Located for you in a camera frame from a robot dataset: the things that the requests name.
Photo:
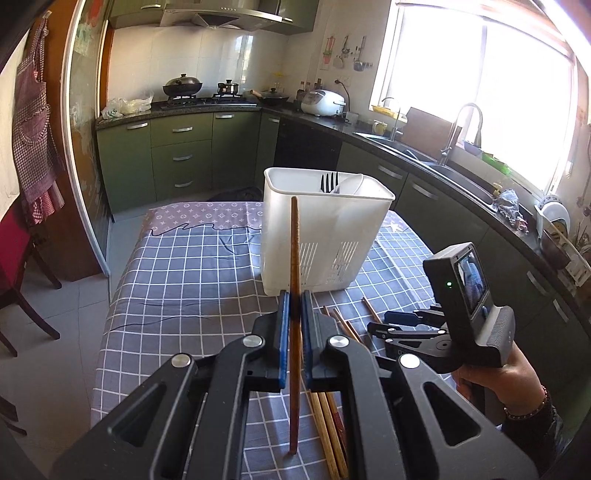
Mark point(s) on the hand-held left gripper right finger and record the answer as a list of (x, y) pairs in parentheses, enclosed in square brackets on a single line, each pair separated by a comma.
[(307, 344)]

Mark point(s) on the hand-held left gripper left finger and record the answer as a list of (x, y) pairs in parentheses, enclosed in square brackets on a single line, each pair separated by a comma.
[(284, 344)]

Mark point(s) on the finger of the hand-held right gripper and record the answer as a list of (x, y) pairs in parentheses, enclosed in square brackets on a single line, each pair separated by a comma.
[(396, 317), (388, 331)]

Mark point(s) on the wooden chopsticks bundle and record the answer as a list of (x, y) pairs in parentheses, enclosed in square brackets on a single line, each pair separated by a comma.
[(372, 310)]

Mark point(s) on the wooden chopstick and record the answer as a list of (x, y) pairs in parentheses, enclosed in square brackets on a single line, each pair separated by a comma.
[(348, 326), (295, 240), (338, 420), (323, 443), (333, 318), (335, 445)]

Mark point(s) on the white plastic utensil holder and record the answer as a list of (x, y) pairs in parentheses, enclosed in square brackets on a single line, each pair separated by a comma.
[(337, 230)]

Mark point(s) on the person's right forearm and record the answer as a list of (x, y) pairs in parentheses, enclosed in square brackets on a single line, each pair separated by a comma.
[(540, 434)]

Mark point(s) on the hanging kitchen utensils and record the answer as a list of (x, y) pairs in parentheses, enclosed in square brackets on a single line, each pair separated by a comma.
[(348, 53)]

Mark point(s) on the person's right hand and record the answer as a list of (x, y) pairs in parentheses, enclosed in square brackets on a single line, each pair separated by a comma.
[(503, 383)]

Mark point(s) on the blue checked tablecloth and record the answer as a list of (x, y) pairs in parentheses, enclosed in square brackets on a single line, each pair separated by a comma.
[(184, 286)]

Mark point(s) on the crumpled foil bag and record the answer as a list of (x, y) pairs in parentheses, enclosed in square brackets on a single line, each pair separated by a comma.
[(510, 207)]

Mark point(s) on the dish rack with plates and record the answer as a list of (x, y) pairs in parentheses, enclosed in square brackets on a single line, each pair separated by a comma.
[(561, 235)]

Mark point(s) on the black plastic fork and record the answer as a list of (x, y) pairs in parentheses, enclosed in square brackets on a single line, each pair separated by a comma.
[(328, 182)]

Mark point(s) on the purple printed cloth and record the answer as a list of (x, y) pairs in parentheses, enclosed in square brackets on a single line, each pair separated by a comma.
[(198, 214)]

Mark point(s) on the dark crumpled floor mat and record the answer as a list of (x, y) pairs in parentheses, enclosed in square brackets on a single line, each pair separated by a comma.
[(235, 194)]

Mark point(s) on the steel double sink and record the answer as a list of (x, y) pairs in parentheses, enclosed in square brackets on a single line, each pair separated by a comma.
[(415, 154)]

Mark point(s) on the tall chrome faucet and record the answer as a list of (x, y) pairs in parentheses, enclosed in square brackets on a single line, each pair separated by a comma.
[(450, 138)]

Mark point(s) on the yellowish mug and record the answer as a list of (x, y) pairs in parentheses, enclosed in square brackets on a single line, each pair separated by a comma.
[(379, 128)]

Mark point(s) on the black built-in dishwasher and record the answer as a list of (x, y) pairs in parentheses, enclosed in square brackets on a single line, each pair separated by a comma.
[(307, 147)]

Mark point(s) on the wooden cutting board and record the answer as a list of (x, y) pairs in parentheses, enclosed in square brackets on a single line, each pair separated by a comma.
[(427, 127)]

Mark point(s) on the small chrome faucet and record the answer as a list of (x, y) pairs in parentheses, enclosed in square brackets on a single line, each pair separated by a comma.
[(395, 120)]

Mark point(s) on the yellow sink caddy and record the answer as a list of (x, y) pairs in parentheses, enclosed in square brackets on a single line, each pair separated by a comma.
[(388, 111)]

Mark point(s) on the green base cabinets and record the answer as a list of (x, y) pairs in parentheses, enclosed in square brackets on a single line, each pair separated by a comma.
[(180, 152)]

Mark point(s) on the white rice cooker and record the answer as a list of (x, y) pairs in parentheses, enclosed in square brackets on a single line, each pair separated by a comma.
[(323, 102)]

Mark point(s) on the frying pan with lid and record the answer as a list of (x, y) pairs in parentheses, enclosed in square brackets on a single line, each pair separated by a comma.
[(272, 96)]

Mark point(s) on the kitchen window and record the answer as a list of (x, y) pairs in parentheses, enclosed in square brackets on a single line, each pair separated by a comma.
[(485, 83)]

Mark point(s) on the black gas stove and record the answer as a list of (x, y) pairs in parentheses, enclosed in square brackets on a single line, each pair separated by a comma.
[(203, 104)]

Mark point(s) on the small steel pot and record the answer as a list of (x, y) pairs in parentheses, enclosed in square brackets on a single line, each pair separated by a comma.
[(228, 87)]

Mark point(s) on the black wok with lid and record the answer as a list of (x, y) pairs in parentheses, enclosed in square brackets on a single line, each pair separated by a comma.
[(182, 85)]

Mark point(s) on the plastic bags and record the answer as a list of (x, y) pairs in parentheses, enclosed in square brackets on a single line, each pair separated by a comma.
[(127, 106)]

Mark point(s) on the glass sliding door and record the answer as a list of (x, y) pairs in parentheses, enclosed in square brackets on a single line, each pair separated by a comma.
[(85, 138)]

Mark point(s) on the red cushioned wooden chair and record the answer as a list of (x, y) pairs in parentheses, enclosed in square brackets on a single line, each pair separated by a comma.
[(14, 249)]

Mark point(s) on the checked apron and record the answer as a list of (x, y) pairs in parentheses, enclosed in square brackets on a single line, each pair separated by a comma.
[(34, 138)]

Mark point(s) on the steel range hood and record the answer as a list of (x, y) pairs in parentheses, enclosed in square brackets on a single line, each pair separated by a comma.
[(217, 16)]

